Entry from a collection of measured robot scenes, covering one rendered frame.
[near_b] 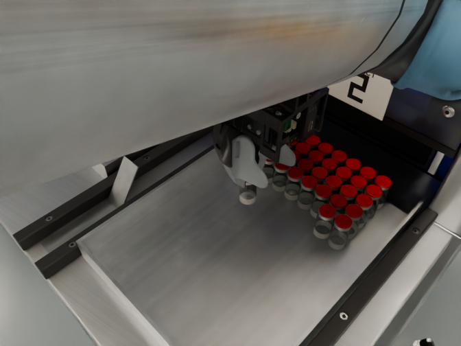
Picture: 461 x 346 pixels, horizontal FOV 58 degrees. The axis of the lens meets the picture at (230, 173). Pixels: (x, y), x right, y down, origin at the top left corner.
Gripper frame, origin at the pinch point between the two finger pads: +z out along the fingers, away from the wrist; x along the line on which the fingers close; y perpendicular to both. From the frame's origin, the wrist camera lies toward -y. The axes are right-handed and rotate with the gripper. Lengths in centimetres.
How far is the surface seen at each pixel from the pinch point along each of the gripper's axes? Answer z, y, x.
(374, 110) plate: -4.8, 7.3, 15.6
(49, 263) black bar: 5.4, -9.1, -23.0
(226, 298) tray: 7.1, 7.7, -11.1
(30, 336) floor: 95, -60, -33
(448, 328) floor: 95, 34, 64
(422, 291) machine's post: 21.2, 22.8, 15.9
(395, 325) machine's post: 34.1, 22.3, 15.9
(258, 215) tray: 7.1, 2.4, 0.4
